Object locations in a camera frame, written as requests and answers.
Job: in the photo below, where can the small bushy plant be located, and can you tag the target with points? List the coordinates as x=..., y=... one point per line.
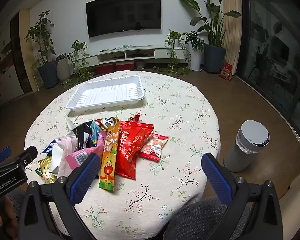
x=193, y=40

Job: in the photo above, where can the pale pink wrapper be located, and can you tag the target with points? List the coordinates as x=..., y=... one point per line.
x=65, y=143

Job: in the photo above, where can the person's left hand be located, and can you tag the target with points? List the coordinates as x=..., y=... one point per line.
x=1, y=213

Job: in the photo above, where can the wooden cabinet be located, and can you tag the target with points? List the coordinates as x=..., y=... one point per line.
x=7, y=62

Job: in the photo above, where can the glass sliding door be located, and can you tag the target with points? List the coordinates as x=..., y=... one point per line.
x=272, y=50

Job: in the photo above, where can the small white pot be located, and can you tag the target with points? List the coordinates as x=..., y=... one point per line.
x=140, y=64

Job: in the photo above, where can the small dark red snack packet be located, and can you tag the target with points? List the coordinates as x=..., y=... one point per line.
x=136, y=117

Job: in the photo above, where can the long orange snack packet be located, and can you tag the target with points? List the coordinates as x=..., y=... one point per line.
x=108, y=160

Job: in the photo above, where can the trailing pothos plant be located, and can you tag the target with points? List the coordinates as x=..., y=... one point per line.
x=80, y=55

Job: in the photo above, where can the hanging vine plant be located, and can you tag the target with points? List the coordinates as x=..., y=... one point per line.
x=173, y=42

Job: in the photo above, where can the white plastic tray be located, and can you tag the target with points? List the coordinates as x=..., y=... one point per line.
x=106, y=93

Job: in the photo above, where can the pink snack packet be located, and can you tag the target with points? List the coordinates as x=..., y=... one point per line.
x=75, y=158

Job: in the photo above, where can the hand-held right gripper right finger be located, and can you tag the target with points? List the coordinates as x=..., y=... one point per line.
x=216, y=177

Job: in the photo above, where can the gold snack packet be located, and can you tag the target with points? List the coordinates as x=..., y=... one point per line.
x=46, y=166

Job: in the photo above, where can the red and white candy packet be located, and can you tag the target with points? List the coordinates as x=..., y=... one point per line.
x=153, y=146

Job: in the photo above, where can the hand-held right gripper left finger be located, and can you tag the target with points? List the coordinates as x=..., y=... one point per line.
x=86, y=177

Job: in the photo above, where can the dark grey square planter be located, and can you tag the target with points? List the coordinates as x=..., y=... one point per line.
x=48, y=75

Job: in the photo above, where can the beige curtain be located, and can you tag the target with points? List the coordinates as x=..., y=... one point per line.
x=231, y=35

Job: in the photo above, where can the light grey round planter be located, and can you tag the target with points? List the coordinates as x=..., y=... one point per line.
x=63, y=70

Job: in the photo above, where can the blue panda snack packet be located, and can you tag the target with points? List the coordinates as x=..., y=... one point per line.
x=108, y=123

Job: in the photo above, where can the white plastic wrapper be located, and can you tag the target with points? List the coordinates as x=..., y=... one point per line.
x=70, y=126

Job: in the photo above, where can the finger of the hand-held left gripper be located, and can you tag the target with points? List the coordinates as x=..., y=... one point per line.
x=27, y=153
x=1, y=153

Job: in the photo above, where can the large red snack packet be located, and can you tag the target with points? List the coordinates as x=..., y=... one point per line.
x=127, y=150

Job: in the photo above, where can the black snack packet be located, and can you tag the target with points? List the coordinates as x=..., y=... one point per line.
x=82, y=135

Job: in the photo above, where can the red paper bag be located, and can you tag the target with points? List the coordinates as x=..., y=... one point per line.
x=226, y=72

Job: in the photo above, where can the white tall planter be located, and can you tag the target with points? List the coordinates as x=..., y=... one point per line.
x=196, y=61

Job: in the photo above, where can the wall-mounted television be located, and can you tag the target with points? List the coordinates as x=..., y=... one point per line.
x=123, y=15

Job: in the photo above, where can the white television stand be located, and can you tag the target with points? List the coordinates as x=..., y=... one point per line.
x=140, y=53

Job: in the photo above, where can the dark blue snack packet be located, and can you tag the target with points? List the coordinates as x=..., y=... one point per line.
x=48, y=148

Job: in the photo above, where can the white cylindrical appliance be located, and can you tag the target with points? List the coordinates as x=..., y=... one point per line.
x=247, y=145

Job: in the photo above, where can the grey fabric chair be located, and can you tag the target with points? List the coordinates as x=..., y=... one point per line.
x=202, y=220

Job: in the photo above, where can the dark grey tall planter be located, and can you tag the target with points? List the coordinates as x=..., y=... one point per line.
x=214, y=58

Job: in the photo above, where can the tall leafy plant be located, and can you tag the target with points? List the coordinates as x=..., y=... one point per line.
x=41, y=35

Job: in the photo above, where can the large broad-leaf plant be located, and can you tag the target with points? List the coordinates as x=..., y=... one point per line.
x=213, y=22

